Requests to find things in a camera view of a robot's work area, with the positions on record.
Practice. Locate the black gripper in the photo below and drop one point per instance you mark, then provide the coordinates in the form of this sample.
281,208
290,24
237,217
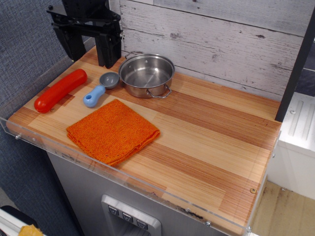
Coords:
74,18

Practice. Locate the blue spoon with grey bowl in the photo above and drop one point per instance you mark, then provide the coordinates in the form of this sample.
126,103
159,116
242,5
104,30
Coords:
107,81

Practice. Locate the orange knitted cloth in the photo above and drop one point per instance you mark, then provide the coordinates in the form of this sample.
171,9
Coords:
113,133

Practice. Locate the silver metal pot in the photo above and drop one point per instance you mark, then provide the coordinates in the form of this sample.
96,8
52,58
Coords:
147,75

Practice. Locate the red plastic sausage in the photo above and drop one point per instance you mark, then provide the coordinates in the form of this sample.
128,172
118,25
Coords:
59,90

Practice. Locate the grey toy fridge cabinet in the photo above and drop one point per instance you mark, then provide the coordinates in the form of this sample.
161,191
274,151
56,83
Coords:
84,189

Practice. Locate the silver dispenser button panel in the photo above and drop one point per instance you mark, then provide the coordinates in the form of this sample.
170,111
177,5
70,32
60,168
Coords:
125,220

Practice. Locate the white side cabinet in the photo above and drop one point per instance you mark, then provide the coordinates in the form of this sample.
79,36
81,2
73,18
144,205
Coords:
292,164

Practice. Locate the clear acrylic guard rail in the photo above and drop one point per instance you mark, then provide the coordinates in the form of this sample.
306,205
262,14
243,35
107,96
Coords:
209,161

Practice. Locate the dark grey right post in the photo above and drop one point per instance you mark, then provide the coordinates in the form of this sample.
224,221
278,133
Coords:
297,69

